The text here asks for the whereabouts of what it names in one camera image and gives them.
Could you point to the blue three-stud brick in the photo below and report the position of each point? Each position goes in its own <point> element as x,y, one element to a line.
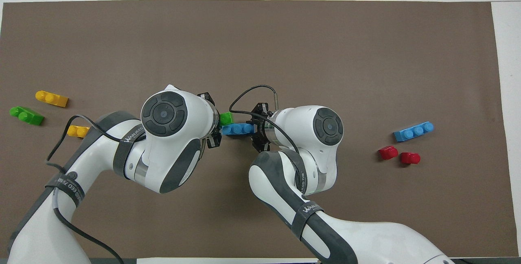
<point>238,129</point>
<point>413,132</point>

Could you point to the green two-stud brick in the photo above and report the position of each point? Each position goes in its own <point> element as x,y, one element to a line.
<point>26,115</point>
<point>226,118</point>

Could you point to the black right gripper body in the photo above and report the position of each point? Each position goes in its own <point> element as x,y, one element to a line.
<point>265,127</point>

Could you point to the brown table mat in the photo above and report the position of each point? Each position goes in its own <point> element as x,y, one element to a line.
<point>325,52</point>

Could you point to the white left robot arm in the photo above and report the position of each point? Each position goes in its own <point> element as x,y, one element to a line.
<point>175,142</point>

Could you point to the red one-stud block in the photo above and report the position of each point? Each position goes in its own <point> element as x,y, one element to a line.
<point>410,158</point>
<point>388,152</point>

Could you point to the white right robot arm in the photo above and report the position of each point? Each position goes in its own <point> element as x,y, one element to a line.
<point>301,134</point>

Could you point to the yellow two-stud brick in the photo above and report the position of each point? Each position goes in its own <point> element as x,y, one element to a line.
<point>51,98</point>
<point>77,131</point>

